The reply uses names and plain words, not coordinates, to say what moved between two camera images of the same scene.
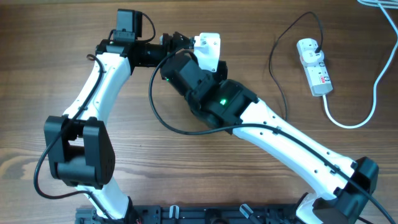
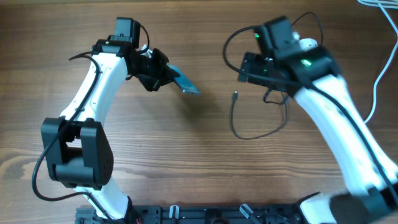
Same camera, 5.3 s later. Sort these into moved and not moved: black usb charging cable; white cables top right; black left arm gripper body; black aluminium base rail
Moved: black left arm gripper body; black usb charging cable
Not moved: white cables top right; black aluminium base rail
